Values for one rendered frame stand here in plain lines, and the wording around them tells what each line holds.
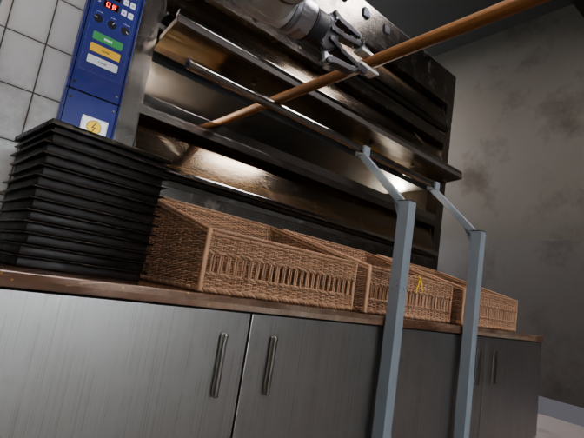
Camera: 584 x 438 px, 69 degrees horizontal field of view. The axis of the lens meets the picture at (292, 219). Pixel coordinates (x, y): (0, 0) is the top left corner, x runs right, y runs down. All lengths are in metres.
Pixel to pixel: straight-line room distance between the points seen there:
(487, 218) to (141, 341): 3.63
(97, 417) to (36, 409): 0.11
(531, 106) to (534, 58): 0.46
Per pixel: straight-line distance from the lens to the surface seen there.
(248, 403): 1.11
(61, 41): 1.53
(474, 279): 1.79
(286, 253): 1.16
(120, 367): 0.93
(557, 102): 4.32
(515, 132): 4.36
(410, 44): 1.06
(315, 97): 1.80
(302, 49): 2.03
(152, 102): 1.56
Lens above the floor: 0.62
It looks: 9 degrees up
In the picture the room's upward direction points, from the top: 9 degrees clockwise
